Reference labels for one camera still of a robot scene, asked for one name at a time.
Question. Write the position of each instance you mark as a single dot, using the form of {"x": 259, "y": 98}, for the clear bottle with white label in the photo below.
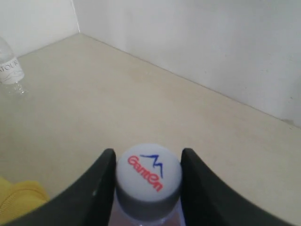
{"x": 11, "y": 72}

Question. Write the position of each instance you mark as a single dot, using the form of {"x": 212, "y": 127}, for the clear blue-tinted water bottle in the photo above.
{"x": 148, "y": 185}

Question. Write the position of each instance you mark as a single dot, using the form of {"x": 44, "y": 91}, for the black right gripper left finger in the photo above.
{"x": 87, "y": 202}

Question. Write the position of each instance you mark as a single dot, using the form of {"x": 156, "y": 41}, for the yellow sleeved forearm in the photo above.
{"x": 18, "y": 199}

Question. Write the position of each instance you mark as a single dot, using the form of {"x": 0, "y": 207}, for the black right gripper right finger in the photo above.
{"x": 208, "y": 201}

